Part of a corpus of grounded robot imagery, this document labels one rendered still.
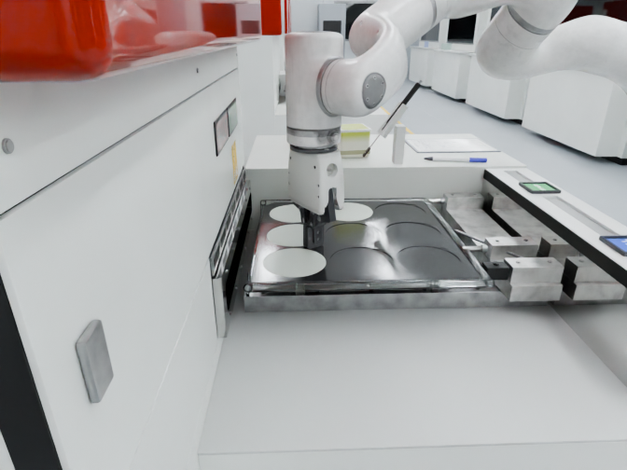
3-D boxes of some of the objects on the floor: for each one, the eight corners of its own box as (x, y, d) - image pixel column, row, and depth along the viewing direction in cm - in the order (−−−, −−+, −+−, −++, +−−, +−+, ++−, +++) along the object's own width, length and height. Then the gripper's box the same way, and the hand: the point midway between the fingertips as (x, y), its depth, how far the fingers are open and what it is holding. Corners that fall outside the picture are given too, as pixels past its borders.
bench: (424, 89, 1062) (433, -7, 980) (406, 82, 1226) (412, -2, 1145) (469, 89, 1066) (482, -7, 984) (446, 82, 1230) (455, -2, 1149)
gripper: (268, 133, 75) (271, 236, 82) (323, 151, 63) (321, 268, 71) (306, 128, 79) (306, 227, 86) (363, 145, 67) (358, 255, 75)
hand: (313, 234), depth 78 cm, fingers closed
